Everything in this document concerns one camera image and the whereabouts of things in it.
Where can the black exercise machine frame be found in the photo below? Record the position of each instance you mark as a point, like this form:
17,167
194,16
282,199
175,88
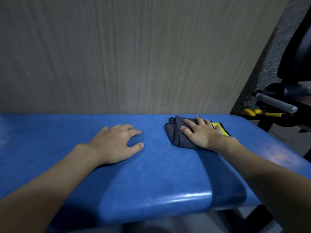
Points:
264,123

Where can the person's right forearm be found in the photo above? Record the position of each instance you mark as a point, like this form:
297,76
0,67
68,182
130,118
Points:
267,172

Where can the person's right hand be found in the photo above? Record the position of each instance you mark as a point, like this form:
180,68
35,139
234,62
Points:
201,137

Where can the person's left hand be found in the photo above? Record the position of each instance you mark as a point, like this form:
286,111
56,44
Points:
111,145

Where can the grey and yellow cleaning cloth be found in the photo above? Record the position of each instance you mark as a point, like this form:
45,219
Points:
177,134

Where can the person's left forearm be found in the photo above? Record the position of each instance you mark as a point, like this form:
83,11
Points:
36,191

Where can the blue padded bench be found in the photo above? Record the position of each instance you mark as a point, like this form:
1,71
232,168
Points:
60,133

